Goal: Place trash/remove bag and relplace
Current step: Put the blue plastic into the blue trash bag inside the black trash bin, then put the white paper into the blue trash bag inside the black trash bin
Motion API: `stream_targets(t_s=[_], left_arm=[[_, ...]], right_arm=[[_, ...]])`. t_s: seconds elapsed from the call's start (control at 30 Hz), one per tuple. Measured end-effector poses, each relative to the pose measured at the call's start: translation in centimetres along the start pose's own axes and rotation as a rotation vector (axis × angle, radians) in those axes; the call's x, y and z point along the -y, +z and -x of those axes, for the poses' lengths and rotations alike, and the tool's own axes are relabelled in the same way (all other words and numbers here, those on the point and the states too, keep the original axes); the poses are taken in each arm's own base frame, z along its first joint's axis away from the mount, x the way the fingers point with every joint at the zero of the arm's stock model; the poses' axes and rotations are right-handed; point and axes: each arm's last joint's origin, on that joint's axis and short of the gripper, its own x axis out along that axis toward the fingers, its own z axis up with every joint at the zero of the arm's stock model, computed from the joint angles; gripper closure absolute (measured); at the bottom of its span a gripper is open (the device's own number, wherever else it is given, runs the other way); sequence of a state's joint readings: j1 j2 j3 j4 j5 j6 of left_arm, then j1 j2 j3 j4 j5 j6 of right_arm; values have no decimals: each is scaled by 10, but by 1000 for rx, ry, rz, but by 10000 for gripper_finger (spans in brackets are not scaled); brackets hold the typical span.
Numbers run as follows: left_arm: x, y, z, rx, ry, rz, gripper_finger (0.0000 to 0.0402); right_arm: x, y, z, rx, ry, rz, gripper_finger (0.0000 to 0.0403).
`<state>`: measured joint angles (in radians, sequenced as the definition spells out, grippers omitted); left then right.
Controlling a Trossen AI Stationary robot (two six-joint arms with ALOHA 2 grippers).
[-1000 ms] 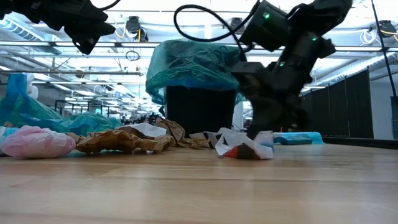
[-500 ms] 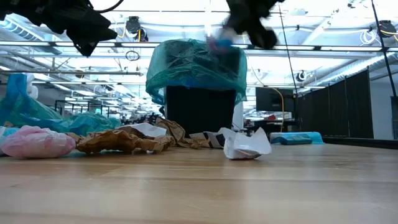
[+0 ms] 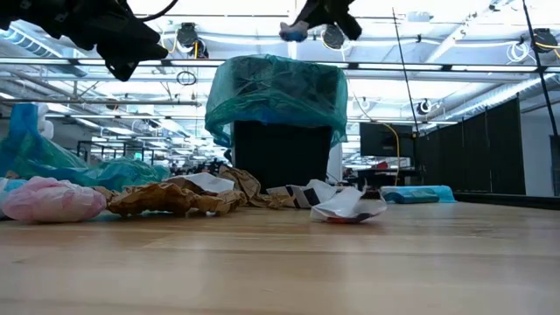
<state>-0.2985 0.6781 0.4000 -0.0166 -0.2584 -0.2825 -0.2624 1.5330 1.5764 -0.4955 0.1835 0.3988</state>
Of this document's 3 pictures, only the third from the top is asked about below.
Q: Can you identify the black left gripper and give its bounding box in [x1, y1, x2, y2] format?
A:
[0, 0, 170, 82]

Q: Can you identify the bin with teal liner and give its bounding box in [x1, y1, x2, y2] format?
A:
[204, 53, 350, 149]

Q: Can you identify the teal plastic trash bag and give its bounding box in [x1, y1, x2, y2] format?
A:
[0, 102, 171, 193]

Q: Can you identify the large brown paper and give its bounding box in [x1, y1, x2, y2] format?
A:
[94, 176, 249, 219]

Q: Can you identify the white black paper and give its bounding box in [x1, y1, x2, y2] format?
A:
[265, 178, 339, 210]

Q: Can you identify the black trash bin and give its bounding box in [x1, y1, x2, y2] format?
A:
[231, 120, 334, 193]

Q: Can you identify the teal bag roll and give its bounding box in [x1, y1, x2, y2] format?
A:
[384, 190, 441, 206]

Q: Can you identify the light blue bag roll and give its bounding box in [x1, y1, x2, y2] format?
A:
[379, 184, 457, 205]

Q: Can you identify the long ceiling light strip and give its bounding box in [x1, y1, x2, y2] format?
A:
[0, 57, 560, 74]

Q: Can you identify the black monitor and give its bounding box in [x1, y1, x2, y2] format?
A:
[359, 122, 416, 159]

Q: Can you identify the black ceiling cable reel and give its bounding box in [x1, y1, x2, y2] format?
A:
[531, 27, 560, 56]
[321, 24, 347, 51]
[176, 21, 210, 60]
[415, 98, 434, 117]

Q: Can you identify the black hanging cable loop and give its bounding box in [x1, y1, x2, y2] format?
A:
[176, 69, 199, 88]

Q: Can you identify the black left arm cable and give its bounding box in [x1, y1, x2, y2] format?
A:
[139, 0, 179, 23]

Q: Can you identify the thin black cable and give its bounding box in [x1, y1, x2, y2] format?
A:
[520, 0, 560, 137]
[390, 6, 424, 137]

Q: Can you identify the yellow hanging cable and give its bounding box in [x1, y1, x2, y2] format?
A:
[380, 122, 402, 188]

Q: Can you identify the black partition wall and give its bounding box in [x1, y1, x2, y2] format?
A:
[415, 96, 527, 197]

